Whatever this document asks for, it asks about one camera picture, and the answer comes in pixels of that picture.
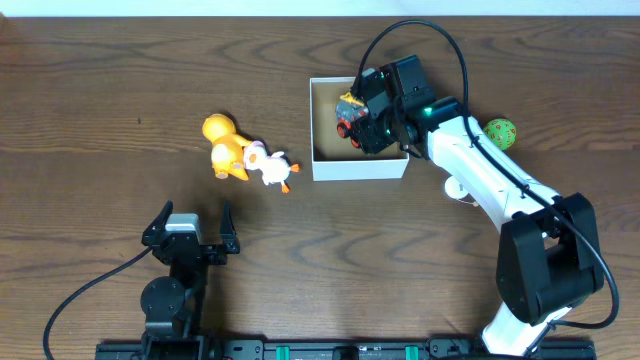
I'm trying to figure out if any white pink duck toy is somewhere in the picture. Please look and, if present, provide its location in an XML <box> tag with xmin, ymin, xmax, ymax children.
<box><xmin>243</xmin><ymin>141</ymin><xmax>301</xmax><ymax>194</ymax></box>

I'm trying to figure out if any green number ball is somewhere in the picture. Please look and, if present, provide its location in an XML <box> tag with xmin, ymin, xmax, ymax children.
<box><xmin>483</xmin><ymin>118</ymin><xmax>517</xmax><ymax>150</ymax></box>

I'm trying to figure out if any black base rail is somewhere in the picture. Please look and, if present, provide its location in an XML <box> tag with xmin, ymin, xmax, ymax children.
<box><xmin>94</xmin><ymin>335</ymin><xmax>596</xmax><ymax>360</ymax></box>

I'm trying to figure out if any white cardboard box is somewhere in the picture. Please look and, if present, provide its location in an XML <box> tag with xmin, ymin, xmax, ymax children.
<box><xmin>309</xmin><ymin>77</ymin><xmax>409</xmax><ymax>181</ymax></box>

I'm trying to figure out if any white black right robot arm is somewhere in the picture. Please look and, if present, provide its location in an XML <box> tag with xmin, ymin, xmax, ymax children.
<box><xmin>336</xmin><ymin>56</ymin><xmax>611</xmax><ymax>357</ymax></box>

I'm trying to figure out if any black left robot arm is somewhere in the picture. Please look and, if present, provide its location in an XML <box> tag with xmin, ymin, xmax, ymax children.
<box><xmin>140</xmin><ymin>201</ymin><xmax>240</xmax><ymax>359</ymax></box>

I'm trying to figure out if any red grey toy truck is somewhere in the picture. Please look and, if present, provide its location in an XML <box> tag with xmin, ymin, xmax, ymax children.
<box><xmin>336</xmin><ymin>92</ymin><xmax>369</xmax><ymax>148</ymax></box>

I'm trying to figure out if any white wooden rattle drum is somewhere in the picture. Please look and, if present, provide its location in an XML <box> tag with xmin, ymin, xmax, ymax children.
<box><xmin>444</xmin><ymin>176</ymin><xmax>479</xmax><ymax>207</ymax></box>

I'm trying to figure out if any orange dinosaur toy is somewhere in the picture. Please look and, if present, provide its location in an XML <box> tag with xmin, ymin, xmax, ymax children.
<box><xmin>202</xmin><ymin>113</ymin><xmax>251</xmax><ymax>181</ymax></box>

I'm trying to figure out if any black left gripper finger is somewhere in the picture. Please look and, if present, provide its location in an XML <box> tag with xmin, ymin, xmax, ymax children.
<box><xmin>141</xmin><ymin>200</ymin><xmax>173</xmax><ymax>246</ymax></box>
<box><xmin>219</xmin><ymin>201</ymin><xmax>238</xmax><ymax>245</ymax></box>

